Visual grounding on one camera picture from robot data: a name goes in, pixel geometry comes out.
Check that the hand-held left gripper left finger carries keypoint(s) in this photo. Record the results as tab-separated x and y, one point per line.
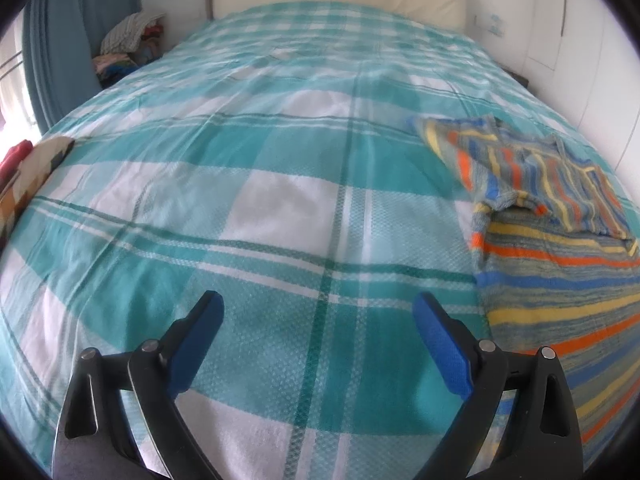
192	350

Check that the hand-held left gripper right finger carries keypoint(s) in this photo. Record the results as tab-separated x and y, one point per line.
447	350

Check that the striped knit sweater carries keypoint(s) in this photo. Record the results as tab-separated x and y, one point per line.
550	260

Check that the white wardrobe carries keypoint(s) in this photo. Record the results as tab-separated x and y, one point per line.
585	35

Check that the teal plaid bed sheet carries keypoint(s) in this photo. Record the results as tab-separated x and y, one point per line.
250	185

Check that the blue curtain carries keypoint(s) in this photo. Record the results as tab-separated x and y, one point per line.
70	35

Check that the red folded cloth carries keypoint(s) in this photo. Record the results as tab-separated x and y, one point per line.
12	162

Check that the dark wooden nightstand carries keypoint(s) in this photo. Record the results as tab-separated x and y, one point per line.
517	77

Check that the pile of assorted clothes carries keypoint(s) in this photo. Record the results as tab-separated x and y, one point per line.
130	40

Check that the metal window railing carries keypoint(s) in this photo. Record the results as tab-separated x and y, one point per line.
10	67

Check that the beige patterned folded cloth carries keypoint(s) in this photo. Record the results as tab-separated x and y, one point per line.
35	170

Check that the white wall socket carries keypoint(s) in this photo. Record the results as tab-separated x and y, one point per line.
492	24

